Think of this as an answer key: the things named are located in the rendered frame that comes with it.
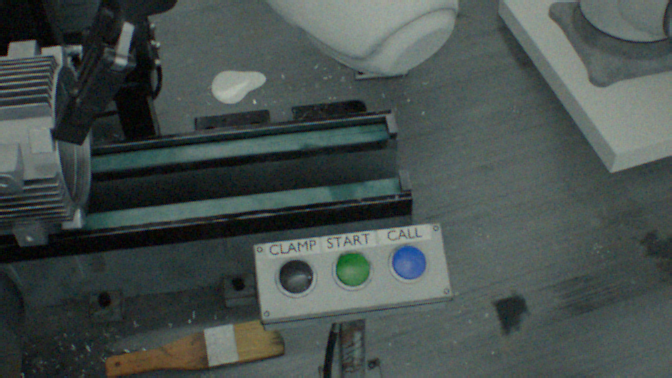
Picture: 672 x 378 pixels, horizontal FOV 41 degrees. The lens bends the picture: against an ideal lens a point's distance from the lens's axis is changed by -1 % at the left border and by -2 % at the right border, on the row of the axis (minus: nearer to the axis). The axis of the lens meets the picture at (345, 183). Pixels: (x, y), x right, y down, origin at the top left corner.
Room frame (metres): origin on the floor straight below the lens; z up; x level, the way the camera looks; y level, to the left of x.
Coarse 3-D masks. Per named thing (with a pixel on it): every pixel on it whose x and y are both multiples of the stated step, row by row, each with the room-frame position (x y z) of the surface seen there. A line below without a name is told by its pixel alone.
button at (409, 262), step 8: (400, 248) 0.47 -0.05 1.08; (408, 248) 0.47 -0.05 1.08; (416, 248) 0.47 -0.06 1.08; (400, 256) 0.47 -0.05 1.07; (408, 256) 0.47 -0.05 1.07; (416, 256) 0.47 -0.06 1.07; (424, 256) 0.47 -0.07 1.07; (392, 264) 0.46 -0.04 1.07; (400, 264) 0.46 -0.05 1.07; (408, 264) 0.46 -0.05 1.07; (416, 264) 0.46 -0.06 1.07; (424, 264) 0.46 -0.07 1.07; (400, 272) 0.45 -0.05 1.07; (408, 272) 0.45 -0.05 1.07; (416, 272) 0.45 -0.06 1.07
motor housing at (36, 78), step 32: (0, 64) 0.70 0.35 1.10; (32, 64) 0.69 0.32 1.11; (0, 96) 0.65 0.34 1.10; (32, 96) 0.65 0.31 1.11; (64, 96) 0.75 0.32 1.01; (0, 128) 0.63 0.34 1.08; (32, 128) 0.63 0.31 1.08; (32, 160) 0.61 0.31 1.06; (64, 160) 0.71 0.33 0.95; (32, 192) 0.59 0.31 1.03; (64, 192) 0.60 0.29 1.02; (0, 224) 0.58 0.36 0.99
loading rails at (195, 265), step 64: (256, 128) 0.77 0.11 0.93; (320, 128) 0.77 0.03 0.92; (384, 128) 0.77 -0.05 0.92; (128, 192) 0.71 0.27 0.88; (192, 192) 0.72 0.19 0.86; (256, 192) 0.73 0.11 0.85; (320, 192) 0.67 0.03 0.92; (384, 192) 0.67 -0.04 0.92; (0, 256) 0.60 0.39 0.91; (64, 256) 0.61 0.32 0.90; (128, 256) 0.61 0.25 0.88; (192, 256) 0.62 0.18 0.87
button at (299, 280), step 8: (288, 264) 0.46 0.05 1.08; (296, 264) 0.46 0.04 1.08; (304, 264) 0.46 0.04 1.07; (280, 272) 0.45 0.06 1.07; (288, 272) 0.45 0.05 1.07; (296, 272) 0.45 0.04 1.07; (304, 272) 0.45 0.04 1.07; (312, 272) 0.46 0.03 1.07; (280, 280) 0.45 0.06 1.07; (288, 280) 0.45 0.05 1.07; (296, 280) 0.45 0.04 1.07; (304, 280) 0.45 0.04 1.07; (312, 280) 0.45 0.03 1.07; (288, 288) 0.44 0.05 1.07; (296, 288) 0.44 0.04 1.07; (304, 288) 0.44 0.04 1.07
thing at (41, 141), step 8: (48, 48) 0.74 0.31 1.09; (56, 48) 0.74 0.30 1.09; (64, 48) 0.75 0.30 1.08; (56, 56) 0.73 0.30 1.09; (64, 56) 0.74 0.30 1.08; (64, 64) 0.73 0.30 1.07; (48, 128) 0.62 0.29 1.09; (32, 136) 0.61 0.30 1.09; (40, 136) 0.61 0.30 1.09; (48, 136) 0.61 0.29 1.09; (32, 144) 0.61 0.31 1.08; (40, 144) 0.61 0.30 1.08; (48, 144) 0.61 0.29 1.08; (56, 144) 0.62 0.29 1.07; (32, 152) 0.60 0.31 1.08; (40, 152) 0.60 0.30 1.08; (48, 152) 0.60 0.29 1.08; (80, 216) 0.61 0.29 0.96; (64, 224) 0.60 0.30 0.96; (72, 224) 0.60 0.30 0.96; (80, 224) 0.60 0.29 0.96
